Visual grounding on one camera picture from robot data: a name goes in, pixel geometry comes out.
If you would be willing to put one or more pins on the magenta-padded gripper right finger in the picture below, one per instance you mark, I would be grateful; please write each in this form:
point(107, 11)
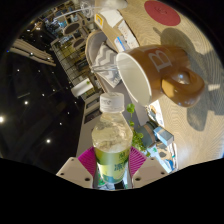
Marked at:
point(137, 161)

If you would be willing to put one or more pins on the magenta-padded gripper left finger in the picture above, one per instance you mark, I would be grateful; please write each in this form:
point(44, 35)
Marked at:
point(87, 161)

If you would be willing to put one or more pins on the green-labelled clear drink bottle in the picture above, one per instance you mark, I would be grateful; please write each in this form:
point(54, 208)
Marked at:
point(111, 136)

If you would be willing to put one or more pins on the brown card stand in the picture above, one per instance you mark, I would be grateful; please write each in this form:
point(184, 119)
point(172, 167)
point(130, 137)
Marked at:
point(164, 153)

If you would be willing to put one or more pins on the small light blue box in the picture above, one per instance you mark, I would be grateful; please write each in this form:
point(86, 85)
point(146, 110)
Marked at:
point(164, 136)

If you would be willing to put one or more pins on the white paper sheets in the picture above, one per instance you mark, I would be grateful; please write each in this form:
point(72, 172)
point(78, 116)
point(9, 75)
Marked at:
point(156, 113)

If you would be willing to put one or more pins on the white round pillar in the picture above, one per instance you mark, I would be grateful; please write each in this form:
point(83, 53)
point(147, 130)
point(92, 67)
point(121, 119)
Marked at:
point(82, 88)

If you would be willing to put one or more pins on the group of ceiling lights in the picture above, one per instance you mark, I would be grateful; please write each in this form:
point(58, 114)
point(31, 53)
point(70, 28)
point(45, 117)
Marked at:
point(26, 102)

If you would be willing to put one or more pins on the brown ceramic mug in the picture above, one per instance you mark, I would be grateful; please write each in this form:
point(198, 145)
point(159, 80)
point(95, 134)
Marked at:
point(166, 75)

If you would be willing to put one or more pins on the wooden shelf unit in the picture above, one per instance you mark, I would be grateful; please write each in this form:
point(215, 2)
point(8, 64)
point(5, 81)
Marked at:
point(71, 65)

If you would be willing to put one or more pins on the blue and white leaflet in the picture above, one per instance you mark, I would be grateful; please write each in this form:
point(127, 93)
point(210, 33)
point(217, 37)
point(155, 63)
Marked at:
point(126, 35)

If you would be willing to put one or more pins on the group of round-backed chairs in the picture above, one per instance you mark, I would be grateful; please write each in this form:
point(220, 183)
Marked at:
point(71, 29)

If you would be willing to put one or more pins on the yellow square card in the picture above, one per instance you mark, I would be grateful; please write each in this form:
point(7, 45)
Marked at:
point(99, 21)

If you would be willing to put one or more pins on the white paper napkin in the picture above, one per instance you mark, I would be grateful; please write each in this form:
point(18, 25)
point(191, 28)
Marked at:
point(111, 17)

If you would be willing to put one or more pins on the flat round red coaster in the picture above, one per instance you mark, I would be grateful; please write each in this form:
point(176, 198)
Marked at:
point(162, 12)

